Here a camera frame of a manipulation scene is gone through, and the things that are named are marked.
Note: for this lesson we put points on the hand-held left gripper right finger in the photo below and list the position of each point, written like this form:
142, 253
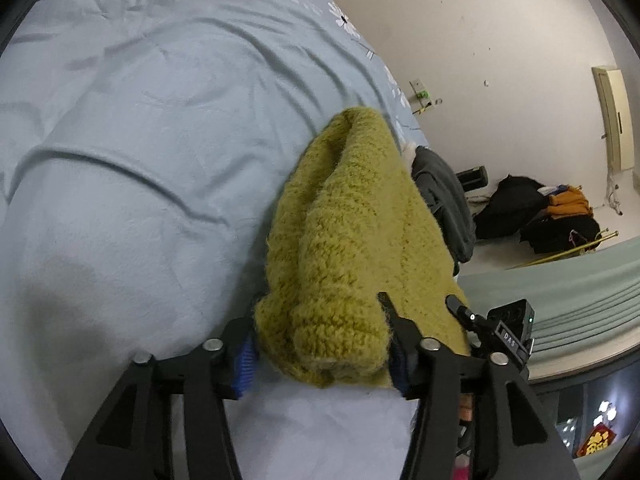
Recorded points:
400, 367

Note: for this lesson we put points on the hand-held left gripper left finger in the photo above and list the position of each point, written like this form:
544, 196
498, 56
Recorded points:
243, 366

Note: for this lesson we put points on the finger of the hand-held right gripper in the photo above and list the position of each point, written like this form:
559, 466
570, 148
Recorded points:
457, 307

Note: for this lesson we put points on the yellow-green knitted sweater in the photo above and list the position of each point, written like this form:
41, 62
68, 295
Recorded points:
350, 240

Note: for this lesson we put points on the black clothes pile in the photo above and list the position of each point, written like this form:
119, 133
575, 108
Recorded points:
530, 215

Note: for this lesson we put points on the pale green pleated curtain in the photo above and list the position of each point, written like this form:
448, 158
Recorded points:
560, 290

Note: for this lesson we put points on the yellow metal rod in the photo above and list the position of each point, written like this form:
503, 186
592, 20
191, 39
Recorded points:
565, 253

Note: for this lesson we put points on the dark grey garment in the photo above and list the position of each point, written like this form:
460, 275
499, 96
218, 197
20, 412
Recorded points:
445, 200

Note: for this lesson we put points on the small black appliance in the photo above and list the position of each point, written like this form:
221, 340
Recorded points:
472, 178

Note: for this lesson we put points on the red and gold ornament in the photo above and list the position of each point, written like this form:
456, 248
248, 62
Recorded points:
594, 444

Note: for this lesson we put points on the orange garment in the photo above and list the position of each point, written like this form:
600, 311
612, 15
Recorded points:
569, 204

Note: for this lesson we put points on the light blue floral bed sheet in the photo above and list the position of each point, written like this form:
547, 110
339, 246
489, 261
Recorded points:
150, 185

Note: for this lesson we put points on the cream standing air conditioner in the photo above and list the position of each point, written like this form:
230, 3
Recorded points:
613, 115

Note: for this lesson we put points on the wall socket with green plug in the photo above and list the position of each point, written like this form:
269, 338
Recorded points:
419, 91

